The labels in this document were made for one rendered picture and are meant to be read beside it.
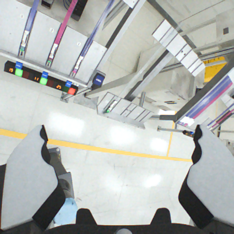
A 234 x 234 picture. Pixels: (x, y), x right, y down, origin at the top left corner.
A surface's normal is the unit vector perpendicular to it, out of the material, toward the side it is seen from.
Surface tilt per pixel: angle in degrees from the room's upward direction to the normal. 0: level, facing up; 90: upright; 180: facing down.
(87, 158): 0
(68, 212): 8
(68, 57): 46
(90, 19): 0
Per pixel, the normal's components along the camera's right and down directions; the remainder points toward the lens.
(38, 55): 0.22, 0.71
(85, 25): 0.56, 0.03
